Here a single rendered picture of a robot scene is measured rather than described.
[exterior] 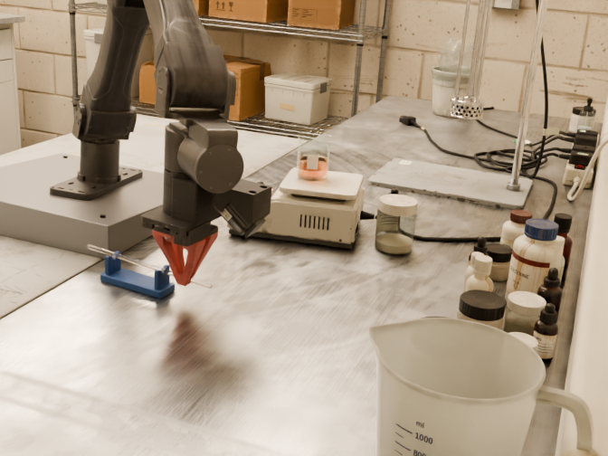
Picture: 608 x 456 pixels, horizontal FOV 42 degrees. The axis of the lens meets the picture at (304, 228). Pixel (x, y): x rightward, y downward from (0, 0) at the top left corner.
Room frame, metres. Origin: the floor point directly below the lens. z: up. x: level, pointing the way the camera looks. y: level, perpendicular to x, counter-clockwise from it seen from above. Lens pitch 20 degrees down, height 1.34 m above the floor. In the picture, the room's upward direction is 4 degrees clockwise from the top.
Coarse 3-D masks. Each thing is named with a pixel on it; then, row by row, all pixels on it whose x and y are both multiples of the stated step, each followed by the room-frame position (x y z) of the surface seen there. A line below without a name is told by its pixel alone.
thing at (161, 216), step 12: (168, 180) 0.89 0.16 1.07; (168, 192) 0.89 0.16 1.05; (168, 204) 0.89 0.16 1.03; (144, 216) 0.88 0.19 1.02; (156, 216) 0.88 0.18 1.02; (168, 216) 0.88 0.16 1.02; (216, 216) 0.91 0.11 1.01; (168, 228) 0.86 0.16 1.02; (180, 228) 0.85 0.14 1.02; (192, 228) 0.87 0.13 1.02
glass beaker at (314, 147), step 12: (300, 132) 1.18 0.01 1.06; (312, 132) 1.22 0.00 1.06; (300, 144) 1.18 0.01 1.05; (312, 144) 1.17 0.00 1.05; (324, 144) 1.17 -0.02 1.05; (300, 156) 1.18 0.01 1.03; (312, 156) 1.17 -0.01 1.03; (324, 156) 1.17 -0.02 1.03; (300, 168) 1.18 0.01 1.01; (312, 168) 1.17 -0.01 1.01; (324, 168) 1.18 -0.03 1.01; (300, 180) 1.18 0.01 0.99; (312, 180) 1.17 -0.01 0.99; (324, 180) 1.18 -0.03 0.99
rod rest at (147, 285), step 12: (108, 264) 0.95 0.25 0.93; (120, 264) 0.97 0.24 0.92; (108, 276) 0.95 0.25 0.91; (120, 276) 0.95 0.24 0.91; (132, 276) 0.95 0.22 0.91; (144, 276) 0.95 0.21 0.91; (156, 276) 0.92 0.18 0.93; (168, 276) 0.93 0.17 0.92; (132, 288) 0.93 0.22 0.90; (144, 288) 0.92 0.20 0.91; (156, 288) 0.92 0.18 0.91; (168, 288) 0.92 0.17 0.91
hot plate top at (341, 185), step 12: (288, 180) 1.18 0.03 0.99; (336, 180) 1.19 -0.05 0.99; (348, 180) 1.20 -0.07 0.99; (360, 180) 1.20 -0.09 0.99; (288, 192) 1.14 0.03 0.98; (300, 192) 1.13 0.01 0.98; (312, 192) 1.13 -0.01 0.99; (324, 192) 1.13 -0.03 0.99; (336, 192) 1.13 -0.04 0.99; (348, 192) 1.14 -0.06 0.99
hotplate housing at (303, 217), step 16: (272, 208) 1.14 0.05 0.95; (288, 208) 1.13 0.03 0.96; (304, 208) 1.13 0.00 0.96; (320, 208) 1.12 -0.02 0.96; (336, 208) 1.12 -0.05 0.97; (352, 208) 1.12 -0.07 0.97; (272, 224) 1.14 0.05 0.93; (288, 224) 1.13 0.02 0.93; (304, 224) 1.13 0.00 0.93; (320, 224) 1.12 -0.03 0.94; (336, 224) 1.12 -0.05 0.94; (352, 224) 1.12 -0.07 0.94; (288, 240) 1.13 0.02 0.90; (304, 240) 1.13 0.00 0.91; (320, 240) 1.13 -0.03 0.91; (336, 240) 1.12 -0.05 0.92; (352, 240) 1.12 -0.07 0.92
